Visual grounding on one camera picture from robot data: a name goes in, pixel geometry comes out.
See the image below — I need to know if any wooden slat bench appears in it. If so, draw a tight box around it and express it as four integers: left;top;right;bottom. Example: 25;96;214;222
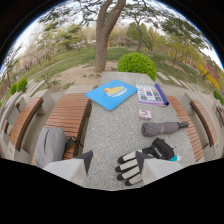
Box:
189;99;219;148
2;96;44;152
31;93;92;167
165;95;205;163

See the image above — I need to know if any small purple white box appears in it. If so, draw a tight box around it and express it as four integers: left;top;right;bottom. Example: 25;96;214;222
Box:
138;109;153;122

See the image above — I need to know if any blue folder with duck illustration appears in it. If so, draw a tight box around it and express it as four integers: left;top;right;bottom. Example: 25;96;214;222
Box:
85;79;139;112

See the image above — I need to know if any purple-edged printed booklet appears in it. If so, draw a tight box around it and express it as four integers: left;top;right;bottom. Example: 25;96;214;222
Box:
135;83;170;108

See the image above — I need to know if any large tree trunk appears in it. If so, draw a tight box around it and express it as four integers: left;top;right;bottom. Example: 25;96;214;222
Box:
94;0;127;73

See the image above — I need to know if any grey backpack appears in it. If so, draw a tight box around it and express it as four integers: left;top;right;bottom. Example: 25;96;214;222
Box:
34;126;79;169

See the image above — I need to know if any black grey glove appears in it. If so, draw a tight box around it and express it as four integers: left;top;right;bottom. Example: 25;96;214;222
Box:
114;137;176;187

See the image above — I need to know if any small teal object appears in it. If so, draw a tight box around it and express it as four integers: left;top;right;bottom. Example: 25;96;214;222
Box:
169;155;182;163

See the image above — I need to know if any folded grey umbrella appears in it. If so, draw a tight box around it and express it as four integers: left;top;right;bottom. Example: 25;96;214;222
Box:
141;121;190;138

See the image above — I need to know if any round green bush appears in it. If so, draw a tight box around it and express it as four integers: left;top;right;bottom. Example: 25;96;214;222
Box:
116;52;158;82

